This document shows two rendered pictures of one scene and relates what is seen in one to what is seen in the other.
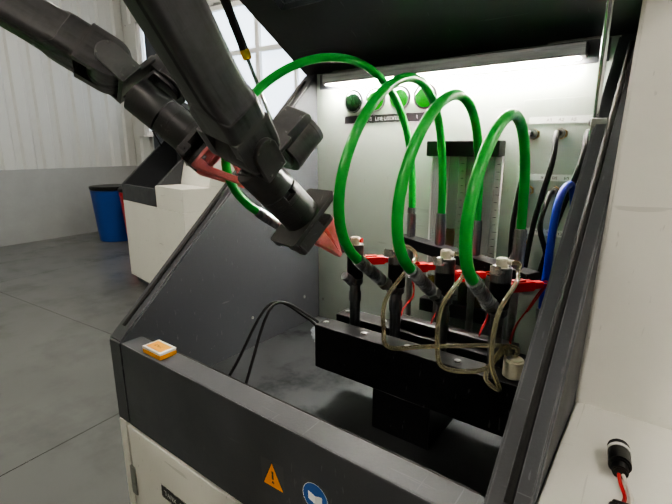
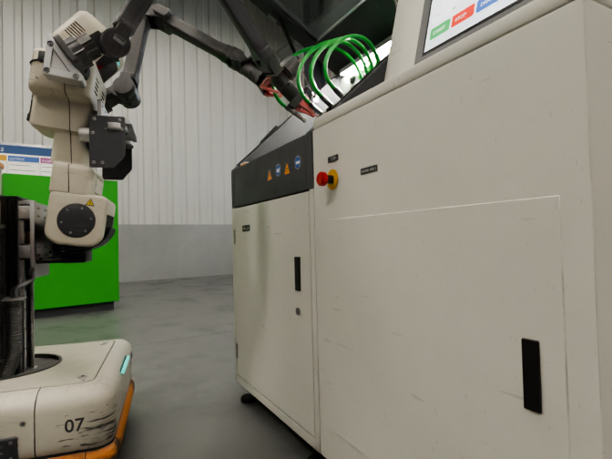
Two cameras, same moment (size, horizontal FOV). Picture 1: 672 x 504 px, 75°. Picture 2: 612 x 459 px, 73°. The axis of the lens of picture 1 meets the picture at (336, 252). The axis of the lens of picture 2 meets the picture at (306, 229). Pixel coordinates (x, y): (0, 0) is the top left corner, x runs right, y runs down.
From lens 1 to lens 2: 1.14 m
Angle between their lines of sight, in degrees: 28
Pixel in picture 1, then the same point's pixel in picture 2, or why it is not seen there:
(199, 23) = (247, 20)
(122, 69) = (240, 57)
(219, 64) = (254, 32)
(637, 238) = (392, 62)
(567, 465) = not seen: hidden behind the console
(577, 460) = not seen: hidden behind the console
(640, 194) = (394, 47)
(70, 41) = (226, 51)
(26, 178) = (224, 230)
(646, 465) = not seen: hidden behind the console
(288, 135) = (286, 63)
